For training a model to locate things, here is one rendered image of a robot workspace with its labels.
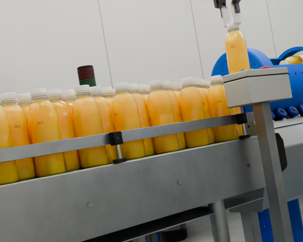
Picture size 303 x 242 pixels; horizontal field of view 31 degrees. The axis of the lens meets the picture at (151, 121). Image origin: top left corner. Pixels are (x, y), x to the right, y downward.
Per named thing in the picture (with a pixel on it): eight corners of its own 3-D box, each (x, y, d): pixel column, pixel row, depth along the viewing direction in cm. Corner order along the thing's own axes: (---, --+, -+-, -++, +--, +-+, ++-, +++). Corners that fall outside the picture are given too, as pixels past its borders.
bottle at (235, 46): (234, 86, 188) (226, 33, 189) (254, 82, 185) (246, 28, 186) (228, 85, 181) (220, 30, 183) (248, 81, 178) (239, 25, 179)
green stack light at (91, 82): (100, 90, 206) (98, 77, 206) (86, 91, 202) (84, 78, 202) (91, 93, 211) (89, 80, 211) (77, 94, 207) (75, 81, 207)
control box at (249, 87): (293, 98, 171) (287, 66, 171) (252, 103, 158) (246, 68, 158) (267, 102, 179) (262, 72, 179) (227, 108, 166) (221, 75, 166)
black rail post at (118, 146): (127, 161, 140) (121, 130, 140) (118, 163, 138) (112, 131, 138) (121, 162, 141) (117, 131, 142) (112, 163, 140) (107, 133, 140)
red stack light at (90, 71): (98, 77, 206) (96, 66, 207) (84, 78, 202) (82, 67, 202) (89, 80, 211) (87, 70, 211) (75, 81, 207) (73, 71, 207)
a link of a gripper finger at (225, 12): (222, 6, 185) (220, 7, 185) (225, 27, 185) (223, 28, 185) (228, 7, 187) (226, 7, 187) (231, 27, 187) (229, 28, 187)
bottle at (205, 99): (188, 145, 175) (179, 89, 176) (207, 142, 178) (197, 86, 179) (199, 144, 169) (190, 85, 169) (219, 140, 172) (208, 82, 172)
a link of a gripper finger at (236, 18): (235, 4, 184) (237, 3, 183) (239, 24, 184) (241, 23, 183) (230, 4, 182) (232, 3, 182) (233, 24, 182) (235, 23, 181)
